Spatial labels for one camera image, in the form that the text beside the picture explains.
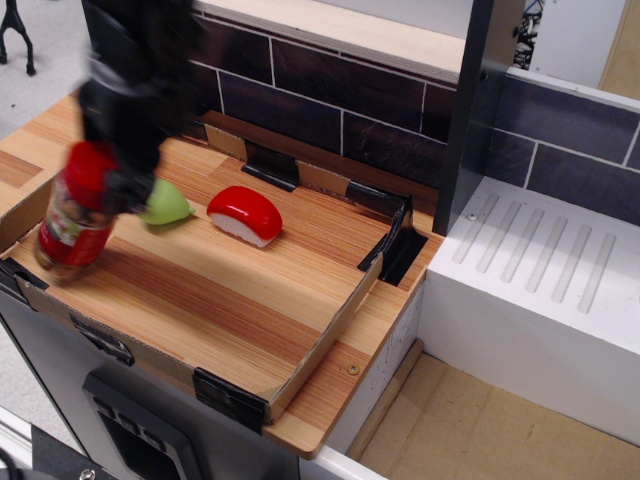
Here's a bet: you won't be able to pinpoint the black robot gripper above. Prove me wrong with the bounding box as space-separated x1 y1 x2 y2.
78 75 195 215

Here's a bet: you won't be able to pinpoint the red-capped basil spice bottle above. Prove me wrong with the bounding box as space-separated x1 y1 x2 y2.
34 140 116 279

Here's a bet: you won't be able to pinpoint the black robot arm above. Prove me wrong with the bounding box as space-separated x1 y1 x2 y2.
79 1 202 214

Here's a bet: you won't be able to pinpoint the taped cardboard fence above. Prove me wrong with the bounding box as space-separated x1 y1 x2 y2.
1 101 429 438

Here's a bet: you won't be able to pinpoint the green toy pear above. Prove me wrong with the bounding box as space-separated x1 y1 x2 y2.
138 178 196 226

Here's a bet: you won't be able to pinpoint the red toy sushi piece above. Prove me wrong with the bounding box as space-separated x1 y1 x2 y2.
207 186 283 248

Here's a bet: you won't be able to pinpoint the black metal stand legs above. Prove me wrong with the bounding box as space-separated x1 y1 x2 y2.
0 0 38 77

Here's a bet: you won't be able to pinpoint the white grooved sink drainboard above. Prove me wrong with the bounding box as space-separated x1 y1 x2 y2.
418 178 639 443

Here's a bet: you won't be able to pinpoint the dark grey vertical post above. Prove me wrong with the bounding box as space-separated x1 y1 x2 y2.
433 0 524 236

